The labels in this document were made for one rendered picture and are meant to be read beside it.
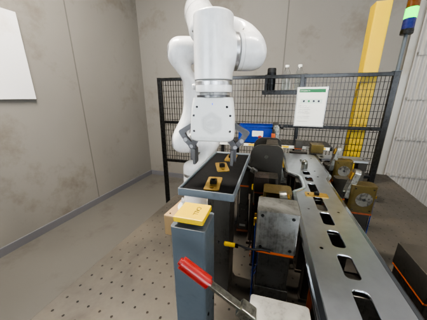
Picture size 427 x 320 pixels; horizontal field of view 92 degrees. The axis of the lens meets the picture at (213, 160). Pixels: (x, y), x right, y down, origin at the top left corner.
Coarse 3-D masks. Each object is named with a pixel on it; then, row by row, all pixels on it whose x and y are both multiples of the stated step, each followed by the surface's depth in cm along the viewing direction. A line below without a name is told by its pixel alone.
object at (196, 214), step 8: (184, 208) 41; (192, 208) 41; (200, 208) 41; (208, 208) 41; (176, 216) 39; (184, 216) 39; (192, 216) 39; (200, 216) 39; (192, 224) 38; (200, 224) 38
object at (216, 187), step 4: (208, 180) 55; (212, 180) 52; (216, 180) 52; (220, 180) 55; (208, 184) 52; (212, 184) 52; (216, 184) 52; (204, 188) 50; (208, 188) 50; (216, 188) 50
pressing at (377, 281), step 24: (288, 168) 113; (312, 168) 113; (336, 192) 85; (312, 216) 68; (336, 216) 68; (312, 240) 56; (360, 240) 56; (312, 264) 48; (336, 264) 48; (360, 264) 48; (384, 264) 48; (312, 288) 42; (336, 288) 42; (360, 288) 42; (384, 288) 42; (336, 312) 37; (384, 312) 37; (408, 312) 37
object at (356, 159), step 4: (324, 156) 136; (328, 156) 136; (340, 156) 136; (344, 156) 136; (348, 156) 136; (324, 160) 131; (328, 160) 131; (356, 160) 128; (360, 160) 128; (368, 160) 128
